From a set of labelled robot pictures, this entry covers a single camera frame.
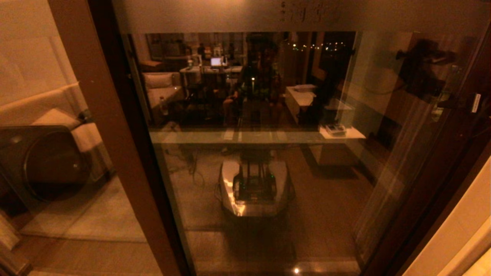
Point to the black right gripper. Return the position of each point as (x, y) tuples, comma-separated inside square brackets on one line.
[(476, 103)]

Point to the brown framed sliding glass door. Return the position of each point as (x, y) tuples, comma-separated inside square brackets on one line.
[(422, 172)]

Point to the brown framed fixed glass door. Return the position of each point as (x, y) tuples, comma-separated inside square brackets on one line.
[(115, 134)]

